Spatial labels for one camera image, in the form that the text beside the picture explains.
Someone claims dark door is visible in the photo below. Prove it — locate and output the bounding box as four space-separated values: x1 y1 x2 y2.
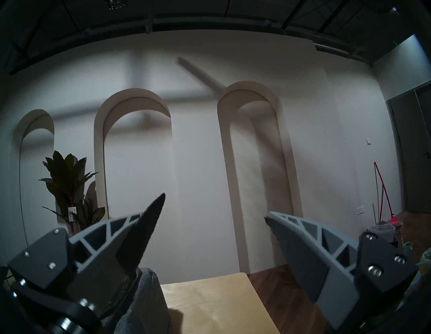
387 81 431 214

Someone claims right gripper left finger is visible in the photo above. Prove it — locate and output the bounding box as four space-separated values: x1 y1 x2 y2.
7 193 166 311

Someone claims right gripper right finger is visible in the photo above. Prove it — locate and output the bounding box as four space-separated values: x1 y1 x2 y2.
264 211 420 332

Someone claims grey black backpack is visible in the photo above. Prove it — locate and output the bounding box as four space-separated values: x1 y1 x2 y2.
101 268 171 334

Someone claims tall potted leafy plant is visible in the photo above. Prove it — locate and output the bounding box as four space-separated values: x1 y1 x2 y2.
39 151 106 236

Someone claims clear plastic container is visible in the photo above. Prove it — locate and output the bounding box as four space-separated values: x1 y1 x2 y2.
369 223 396 243

